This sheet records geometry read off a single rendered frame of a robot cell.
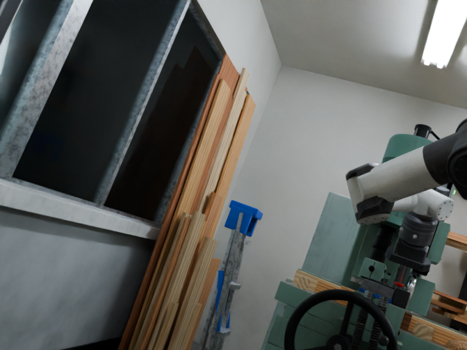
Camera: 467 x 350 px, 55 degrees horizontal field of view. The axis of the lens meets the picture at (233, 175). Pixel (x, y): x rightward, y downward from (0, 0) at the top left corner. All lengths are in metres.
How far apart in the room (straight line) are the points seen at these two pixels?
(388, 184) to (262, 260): 3.09
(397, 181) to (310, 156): 3.15
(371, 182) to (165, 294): 2.00
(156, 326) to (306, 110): 2.42
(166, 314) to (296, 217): 1.66
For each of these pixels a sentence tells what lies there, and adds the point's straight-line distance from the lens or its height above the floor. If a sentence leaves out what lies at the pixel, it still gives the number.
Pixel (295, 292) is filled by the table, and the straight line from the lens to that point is 1.46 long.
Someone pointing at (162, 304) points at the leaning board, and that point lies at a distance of 2.86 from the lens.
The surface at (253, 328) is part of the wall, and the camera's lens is 4.08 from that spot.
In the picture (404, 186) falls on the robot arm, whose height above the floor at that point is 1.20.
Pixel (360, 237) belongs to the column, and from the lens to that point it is 1.80.
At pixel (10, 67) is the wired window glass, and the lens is 1.88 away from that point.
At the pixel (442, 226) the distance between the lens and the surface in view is 1.80.
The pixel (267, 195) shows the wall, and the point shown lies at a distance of 4.11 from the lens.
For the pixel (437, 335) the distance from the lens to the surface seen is 1.60.
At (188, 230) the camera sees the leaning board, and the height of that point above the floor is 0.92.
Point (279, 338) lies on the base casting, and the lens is 1.48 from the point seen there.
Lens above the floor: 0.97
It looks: 7 degrees up
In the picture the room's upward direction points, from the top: 21 degrees clockwise
